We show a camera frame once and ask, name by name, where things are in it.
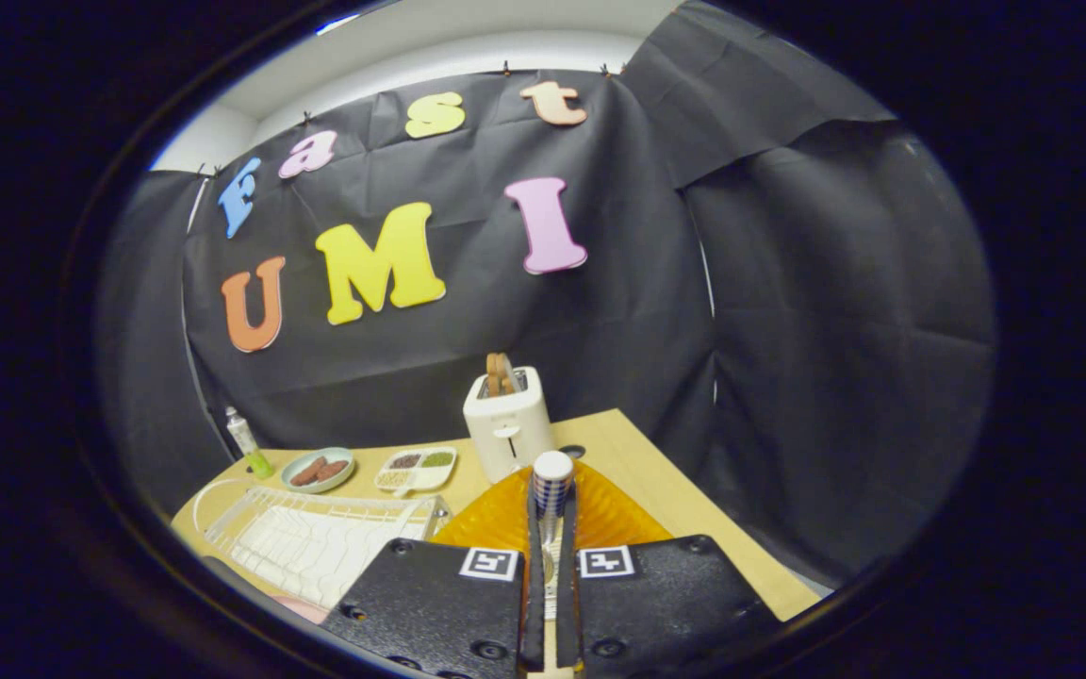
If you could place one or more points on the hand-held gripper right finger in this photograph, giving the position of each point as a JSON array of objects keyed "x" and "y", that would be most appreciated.
[{"x": 567, "y": 604}]

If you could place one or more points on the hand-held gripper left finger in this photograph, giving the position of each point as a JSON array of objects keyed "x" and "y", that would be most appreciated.
[{"x": 534, "y": 604}]

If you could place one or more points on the pink plate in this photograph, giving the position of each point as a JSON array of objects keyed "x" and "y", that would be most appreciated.
[{"x": 303, "y": 608}]

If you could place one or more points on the pale green plate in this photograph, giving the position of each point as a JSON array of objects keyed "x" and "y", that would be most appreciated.
[{"x": 293, "y": 481}]

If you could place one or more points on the white divided tray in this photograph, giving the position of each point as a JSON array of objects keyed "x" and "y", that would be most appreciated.
[{"x": 430, "y": 479}]

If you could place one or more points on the green beans pile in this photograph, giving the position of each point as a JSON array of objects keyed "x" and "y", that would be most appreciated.
[{"x": 437, "y": 459}]

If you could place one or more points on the beige beans pile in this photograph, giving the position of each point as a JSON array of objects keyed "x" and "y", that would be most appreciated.
[{"x": 394, "y": 479}]

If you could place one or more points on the white toaster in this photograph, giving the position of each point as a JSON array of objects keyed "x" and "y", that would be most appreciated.
[{"x": 505, "y": 415}]

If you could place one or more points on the dark brown beans pile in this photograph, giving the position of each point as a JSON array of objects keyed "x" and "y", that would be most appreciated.
[{"x": 404, "y": 461}]

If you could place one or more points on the brown bread slice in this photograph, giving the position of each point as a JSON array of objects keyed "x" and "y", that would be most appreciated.
[
  {"x": 509, "y": 375},
  {"x": 494, "y": 375}
]

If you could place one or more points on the white drain tray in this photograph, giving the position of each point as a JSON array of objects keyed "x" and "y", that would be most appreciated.
[{"x": 307, "y": 552}]

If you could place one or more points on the brown meat patty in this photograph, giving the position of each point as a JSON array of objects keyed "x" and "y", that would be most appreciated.
[
  {"x": 332, "y": 470},
  {"x": 307, "y": 471}
]

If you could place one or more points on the clear bottle green liquid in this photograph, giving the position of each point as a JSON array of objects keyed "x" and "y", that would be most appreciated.
[{"x": 249, "y": 443}]

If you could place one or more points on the black backdrop cloth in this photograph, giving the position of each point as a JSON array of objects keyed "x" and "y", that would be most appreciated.
[{"x": 788, "y": 330}]

